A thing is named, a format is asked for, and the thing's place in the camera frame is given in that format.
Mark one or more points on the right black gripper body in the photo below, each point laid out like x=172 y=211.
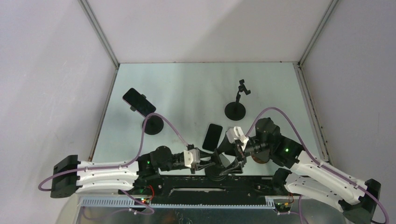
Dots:
x=241 y=155

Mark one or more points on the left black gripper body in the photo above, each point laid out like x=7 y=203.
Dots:
x=198 y=167

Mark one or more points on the teal blue phone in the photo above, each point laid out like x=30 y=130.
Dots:
x=212 y=137

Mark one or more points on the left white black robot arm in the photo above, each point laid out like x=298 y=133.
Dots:
x=74 y=176

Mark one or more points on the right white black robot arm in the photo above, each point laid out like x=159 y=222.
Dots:
x=299 y=172

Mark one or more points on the brown base phone stand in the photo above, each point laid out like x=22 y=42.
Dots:
x=261 y=157

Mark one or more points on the right small circuit board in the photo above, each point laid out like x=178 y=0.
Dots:
x=283 y=208

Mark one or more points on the small circuit board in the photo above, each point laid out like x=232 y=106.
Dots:
x=141 y=201
x=283 y=208

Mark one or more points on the left small circuit board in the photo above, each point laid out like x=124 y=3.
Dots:
x=141 y=201

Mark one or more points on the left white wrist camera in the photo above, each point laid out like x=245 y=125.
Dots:
x=191 y=157

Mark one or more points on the black front mounting rail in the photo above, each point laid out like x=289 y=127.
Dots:
x=191 y=190

